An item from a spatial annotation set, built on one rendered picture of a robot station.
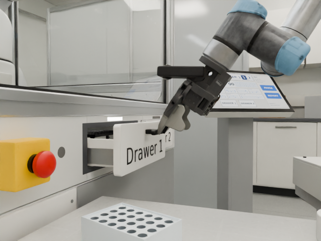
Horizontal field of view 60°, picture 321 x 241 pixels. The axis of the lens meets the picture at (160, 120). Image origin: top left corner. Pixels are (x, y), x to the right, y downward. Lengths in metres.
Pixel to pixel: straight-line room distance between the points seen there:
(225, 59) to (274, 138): 2.85
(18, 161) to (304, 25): 0.67
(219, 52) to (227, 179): 1.03
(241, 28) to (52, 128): 0.44
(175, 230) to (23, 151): 0.24
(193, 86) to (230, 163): 0.96
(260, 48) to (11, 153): 0.50
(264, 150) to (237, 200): 1.91
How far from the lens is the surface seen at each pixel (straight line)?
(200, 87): 0.64
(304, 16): 0.79
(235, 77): 1.62
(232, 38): 0.65
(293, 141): 3.46
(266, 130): 3.46
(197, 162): 2.31
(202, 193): 2.35
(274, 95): 1.66
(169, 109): 0.65
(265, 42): 0.64
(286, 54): 0.63
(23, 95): 0.51
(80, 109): 0.62
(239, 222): 0.54
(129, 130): 0.62
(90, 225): 0.44
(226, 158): 1.56
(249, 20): 0.65
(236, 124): 1.55
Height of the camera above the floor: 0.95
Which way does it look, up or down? 1 degrees down
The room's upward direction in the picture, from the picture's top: straight up
